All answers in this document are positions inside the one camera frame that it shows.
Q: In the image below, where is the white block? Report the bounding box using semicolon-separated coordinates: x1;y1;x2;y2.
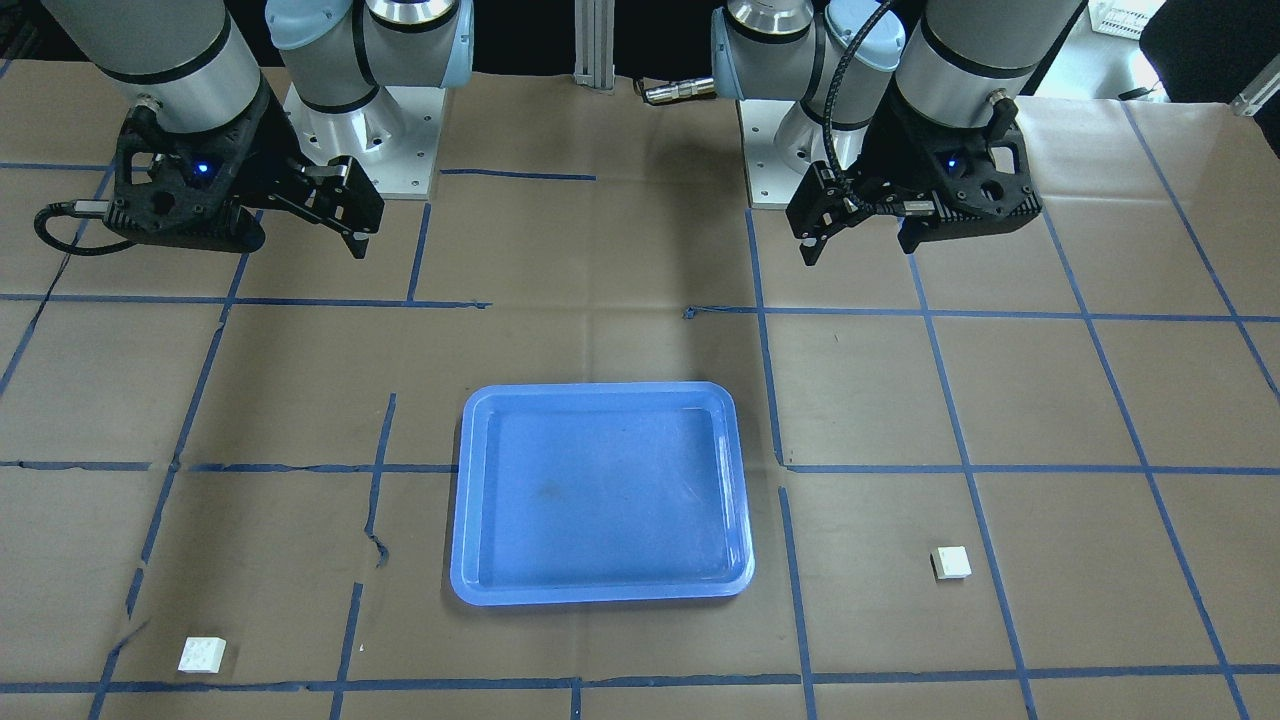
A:
177;635;228;675
931;546;973;582

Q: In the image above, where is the metal connector plug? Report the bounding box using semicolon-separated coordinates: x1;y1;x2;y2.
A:
634;77;716;108

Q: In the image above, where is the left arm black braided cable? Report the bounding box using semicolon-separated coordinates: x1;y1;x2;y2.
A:
823;0;897;186

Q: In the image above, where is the aluminium profile post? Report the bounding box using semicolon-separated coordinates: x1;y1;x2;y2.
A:
572;0;616;94

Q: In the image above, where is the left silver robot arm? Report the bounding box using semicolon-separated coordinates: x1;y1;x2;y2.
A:
710;1;1075;266

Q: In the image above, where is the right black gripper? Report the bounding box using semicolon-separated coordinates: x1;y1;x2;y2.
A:
104;79;385;260

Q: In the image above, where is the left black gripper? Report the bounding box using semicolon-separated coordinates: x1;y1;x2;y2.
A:
785;85;1043;266

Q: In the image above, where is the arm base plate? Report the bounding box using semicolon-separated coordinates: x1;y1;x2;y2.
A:
284;86;449;201
737;99;826;210

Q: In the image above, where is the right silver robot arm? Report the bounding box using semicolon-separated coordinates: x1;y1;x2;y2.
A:
33;1;475;259

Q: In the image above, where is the blue plastic tray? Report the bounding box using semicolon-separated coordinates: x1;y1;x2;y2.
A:
449;380;756;607

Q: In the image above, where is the white crate background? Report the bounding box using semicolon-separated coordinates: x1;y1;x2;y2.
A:
1085;0;1165;41

